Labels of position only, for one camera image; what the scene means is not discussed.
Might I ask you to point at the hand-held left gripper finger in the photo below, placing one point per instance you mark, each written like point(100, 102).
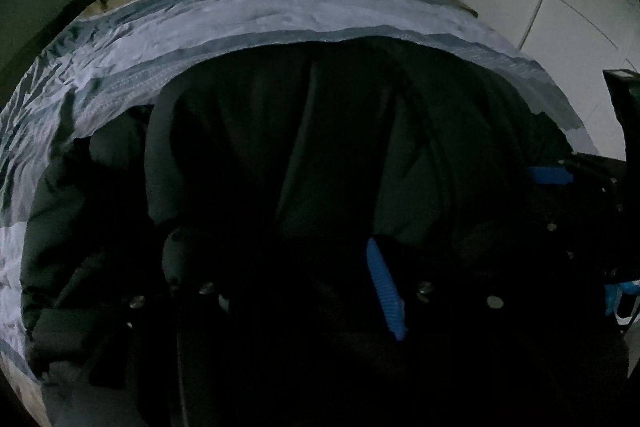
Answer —
point(387, 292)

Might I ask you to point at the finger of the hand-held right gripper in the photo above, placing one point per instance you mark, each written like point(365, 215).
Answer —
point(550, 174)

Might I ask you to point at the black puffer coat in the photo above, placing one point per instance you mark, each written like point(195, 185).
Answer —
point(320, 167)

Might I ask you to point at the bed with striped duvet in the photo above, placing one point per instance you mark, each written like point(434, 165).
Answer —
point(200, 22)

